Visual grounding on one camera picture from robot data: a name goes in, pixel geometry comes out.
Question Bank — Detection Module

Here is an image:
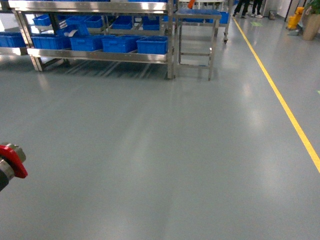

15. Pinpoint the small steel table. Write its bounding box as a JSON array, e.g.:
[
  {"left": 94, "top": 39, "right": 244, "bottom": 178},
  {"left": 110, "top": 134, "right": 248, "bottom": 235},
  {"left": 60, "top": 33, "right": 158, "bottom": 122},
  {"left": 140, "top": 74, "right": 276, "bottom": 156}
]
[{"left": 173, "top": 8, "right": 222, "bottom": 81}]

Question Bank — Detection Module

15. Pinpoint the beige planter pot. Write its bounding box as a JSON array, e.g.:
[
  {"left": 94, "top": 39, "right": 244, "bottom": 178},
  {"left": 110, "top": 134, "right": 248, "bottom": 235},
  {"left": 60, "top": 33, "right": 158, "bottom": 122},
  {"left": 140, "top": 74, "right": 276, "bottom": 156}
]
[{"left": 302, "top": 13, "right": 320, "bottom": 41}]

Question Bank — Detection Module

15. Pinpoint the yellow mop bucket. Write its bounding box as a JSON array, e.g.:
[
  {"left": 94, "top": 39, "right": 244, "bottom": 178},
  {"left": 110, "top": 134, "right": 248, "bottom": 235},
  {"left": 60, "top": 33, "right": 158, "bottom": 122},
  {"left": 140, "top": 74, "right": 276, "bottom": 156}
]
[{"left": 286, "top": 7, "right": 304, "bottom": 30}]

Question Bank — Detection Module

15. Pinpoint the steel flow rack shelf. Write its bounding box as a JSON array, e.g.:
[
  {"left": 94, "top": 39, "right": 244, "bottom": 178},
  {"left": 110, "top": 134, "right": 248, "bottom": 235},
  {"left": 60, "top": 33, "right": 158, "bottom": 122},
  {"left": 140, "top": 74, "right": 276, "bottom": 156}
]
[{"left": 0, "top": 0, "right": 176, "bottom": 80}]

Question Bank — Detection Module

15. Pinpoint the blue bin far left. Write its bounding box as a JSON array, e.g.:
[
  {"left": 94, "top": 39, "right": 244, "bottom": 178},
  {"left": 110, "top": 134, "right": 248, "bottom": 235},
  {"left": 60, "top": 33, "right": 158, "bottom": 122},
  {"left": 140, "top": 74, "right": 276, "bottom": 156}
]
[{"left": 0, "top": 32, "right": 26, "bottom": 48}]

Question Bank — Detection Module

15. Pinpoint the blue bin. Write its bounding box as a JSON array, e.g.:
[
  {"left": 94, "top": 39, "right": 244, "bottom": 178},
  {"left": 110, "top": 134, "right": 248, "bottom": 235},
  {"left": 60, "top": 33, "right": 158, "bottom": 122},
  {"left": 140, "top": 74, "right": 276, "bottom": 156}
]
[
  {"left": 136, "top": 36, "right": 168, "bottom": 55},
  {"left": 31, "top": 34, "right": 71, "bottom": 50},
  {"left": 101, "top": 35, "right": 144, "bottom": 53},
  {"left": 0, "top": 32, "right": 26, "bottom": 48},
  {"left": 69, "top": 35, "right": 116, "bottom": 52}
]

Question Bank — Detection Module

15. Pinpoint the blue bin front rightmost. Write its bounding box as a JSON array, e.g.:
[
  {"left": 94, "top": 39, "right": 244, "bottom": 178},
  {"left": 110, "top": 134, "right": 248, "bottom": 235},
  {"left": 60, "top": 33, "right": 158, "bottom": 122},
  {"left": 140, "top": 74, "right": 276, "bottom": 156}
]
[{"left": 136, "top": 36, "right": 168, "bottom": 55}]

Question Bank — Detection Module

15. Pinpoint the person in dark clothes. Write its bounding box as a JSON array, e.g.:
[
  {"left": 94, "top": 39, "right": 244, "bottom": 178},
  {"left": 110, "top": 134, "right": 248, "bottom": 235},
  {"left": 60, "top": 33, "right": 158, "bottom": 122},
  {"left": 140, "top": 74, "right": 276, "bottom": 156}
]
[{"left": 232, "top": 0, "right": 251, "bottom": 19}]

